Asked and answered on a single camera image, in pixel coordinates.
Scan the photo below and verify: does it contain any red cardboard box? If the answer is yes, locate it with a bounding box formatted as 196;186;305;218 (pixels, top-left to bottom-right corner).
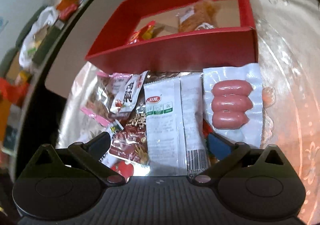
86;0;259;73

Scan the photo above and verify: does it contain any beige coffee table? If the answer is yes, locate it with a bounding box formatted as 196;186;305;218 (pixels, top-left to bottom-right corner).
9;0;124;181

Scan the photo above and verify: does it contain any white red fish snack packet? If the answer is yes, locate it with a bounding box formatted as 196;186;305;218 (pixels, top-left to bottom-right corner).
109;71;148;120

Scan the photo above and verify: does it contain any dark green box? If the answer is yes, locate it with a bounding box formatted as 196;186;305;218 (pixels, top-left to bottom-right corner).
32;20;65;67

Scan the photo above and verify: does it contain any clear brown pastry package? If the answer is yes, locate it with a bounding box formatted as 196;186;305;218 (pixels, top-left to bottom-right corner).
177;0;220;33

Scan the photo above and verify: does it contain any pink clear nut bag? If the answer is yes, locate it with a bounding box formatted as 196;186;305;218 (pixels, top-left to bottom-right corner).
80;70;132;127

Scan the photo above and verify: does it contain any white plastic bag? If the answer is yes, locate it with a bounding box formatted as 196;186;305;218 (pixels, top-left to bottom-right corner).
18;6;59;69

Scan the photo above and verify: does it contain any pink sausage vacuum pack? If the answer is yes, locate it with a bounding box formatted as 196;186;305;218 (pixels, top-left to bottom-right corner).
203;63;263;148

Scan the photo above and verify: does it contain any red tomato snack packet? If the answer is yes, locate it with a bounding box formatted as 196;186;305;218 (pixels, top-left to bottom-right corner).
111;160;134;182

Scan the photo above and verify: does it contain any dark red snack packet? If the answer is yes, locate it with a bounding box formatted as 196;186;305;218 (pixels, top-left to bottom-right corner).
109;103;149;165

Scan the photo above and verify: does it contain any red gummy candy bag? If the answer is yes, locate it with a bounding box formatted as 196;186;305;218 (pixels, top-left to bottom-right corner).
127;20;156;44

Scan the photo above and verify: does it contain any white green snack packet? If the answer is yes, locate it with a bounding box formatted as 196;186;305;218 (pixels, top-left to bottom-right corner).
144;73;209;177

